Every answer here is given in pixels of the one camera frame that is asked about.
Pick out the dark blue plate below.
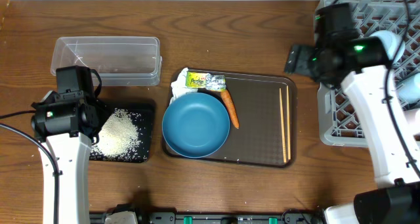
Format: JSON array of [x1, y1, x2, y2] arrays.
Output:
[[162, 93, 230, 158]]

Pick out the brown serving tray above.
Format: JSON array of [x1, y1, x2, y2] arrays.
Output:
[[162, 69, 298, 169]]

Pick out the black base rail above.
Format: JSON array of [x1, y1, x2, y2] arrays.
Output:
[[88, 212, 326, 224]]

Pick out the crumpled white napkin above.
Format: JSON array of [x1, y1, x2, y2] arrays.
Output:
[[169, 68, 198, 104]]

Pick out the light blue bowl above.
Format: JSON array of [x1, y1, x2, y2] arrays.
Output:
[[370, 30, 405, 64]]

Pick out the light blue cup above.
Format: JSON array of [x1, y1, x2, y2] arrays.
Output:
[[396, 73, 420, 104]]

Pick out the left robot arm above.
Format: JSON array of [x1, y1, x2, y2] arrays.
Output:
[[31, 89, 98, 223]]

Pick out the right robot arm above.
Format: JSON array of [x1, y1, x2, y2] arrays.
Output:
[[284, 37, 419, 223]]

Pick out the right wooden chopstick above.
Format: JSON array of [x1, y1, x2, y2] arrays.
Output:
[[286, 86, 291, 161]]

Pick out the wooden chopstick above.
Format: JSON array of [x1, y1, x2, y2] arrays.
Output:
[[286, 86, 291, 161], [279, 88, 287, 163]]

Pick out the left wooden chopstick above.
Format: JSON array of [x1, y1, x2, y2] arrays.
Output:
[[279, 88, 287, 163]]

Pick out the pile of rice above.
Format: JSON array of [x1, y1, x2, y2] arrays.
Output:
[[91, 109, 142, 160]]

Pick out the orange carrot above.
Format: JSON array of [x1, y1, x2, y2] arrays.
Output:
[[220, 89, 240, 129]]

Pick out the clear plastic bin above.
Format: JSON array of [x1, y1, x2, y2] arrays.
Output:
[[51, 36, 162, 87]]

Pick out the crumpled foil snack wrapper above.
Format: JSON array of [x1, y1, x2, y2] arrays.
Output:
[[185, 72, 226, 92]]

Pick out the white cup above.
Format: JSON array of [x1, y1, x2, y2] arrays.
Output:
[[404, 108, 420, 135]]

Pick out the black waste tray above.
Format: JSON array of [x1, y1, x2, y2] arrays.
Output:
[[89, 101, 155, 163]]

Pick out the grey dishwasher rack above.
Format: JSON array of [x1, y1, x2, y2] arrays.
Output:
[[317, 0, 419, 148]]

